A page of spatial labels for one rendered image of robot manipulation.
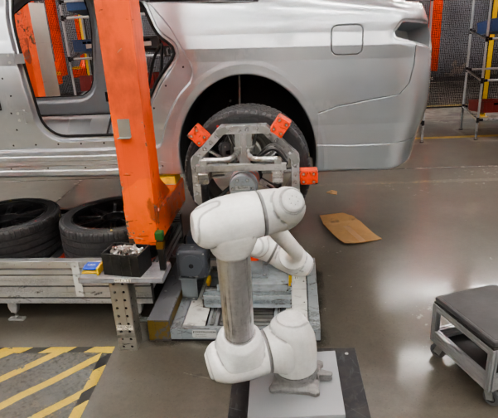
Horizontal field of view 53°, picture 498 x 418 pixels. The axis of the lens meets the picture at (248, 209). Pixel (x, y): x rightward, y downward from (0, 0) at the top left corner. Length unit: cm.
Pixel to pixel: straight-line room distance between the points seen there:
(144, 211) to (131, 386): 85
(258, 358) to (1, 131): 227
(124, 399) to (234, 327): 102
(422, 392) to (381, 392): 18
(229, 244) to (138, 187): 128
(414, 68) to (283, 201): 177
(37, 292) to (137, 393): 96
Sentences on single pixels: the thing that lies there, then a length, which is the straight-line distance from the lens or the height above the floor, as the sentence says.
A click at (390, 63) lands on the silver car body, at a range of 290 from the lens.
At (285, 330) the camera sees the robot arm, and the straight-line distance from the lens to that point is 177.
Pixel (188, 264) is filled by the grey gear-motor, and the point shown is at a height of 33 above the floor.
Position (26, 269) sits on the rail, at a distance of 314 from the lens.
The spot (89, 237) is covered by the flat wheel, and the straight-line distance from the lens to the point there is 300.
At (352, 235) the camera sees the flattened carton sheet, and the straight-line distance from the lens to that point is 392.
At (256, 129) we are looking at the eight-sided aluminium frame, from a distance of 249.
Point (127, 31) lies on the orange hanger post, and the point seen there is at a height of 158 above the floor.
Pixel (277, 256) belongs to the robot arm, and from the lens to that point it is 192.
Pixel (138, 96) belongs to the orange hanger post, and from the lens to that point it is 246.
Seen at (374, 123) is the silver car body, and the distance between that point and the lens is 294.
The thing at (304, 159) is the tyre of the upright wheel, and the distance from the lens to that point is 257.
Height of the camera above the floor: 161
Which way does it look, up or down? 21 degrees down
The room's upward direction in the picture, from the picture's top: 3 degrees counter-clockwise
